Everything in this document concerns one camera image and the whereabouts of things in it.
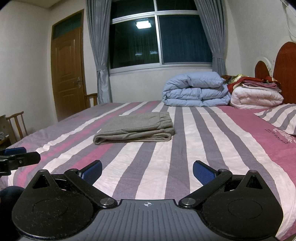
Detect wooden chair by door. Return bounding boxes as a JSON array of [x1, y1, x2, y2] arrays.
[[84, 93, 98, 108]]

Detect striped pillow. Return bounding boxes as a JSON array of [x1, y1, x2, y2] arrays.
[[255, 103, 296, 136]]

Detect grey curtain right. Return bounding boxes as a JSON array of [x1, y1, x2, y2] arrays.
[[195, 0, 226, 75]]

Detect grey curtain left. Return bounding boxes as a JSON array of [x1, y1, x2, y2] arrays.
[[86, 0, 111, 103]]

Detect white wall cable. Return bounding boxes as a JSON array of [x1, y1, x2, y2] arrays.
[[279, 0, 296, 40]]

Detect striped pink grey bedsheet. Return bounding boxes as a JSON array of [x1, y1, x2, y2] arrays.
[[1, 101, 295, 240]]

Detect grey pants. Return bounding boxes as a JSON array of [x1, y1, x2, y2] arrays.
[[93, 111, 175, 145]]

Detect wooden chair far left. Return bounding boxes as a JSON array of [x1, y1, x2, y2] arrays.
[[6, 111, 28, 144]]

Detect light blue folded duvet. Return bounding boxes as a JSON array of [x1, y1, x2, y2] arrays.
[[162, 71, 231, 107]]

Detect brown wooden door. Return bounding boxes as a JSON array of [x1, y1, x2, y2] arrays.
[[51, 10, 87, 121]]

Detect grey curtain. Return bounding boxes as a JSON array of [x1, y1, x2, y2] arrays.
[[86, 0, 111, 103], [195, 0, 226, 75]]

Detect window with white frame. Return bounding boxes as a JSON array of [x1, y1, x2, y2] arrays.
[[109, 1, 212, 73]]

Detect red folded blankets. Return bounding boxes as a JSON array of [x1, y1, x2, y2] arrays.
[[221, 74, 281, 94]]

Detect red wooden headboard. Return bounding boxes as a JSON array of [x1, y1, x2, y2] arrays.
[[254, 42, 295, 103]]

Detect white folded quilt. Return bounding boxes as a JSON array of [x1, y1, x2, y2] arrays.
[[230, 86, 284, 109]]

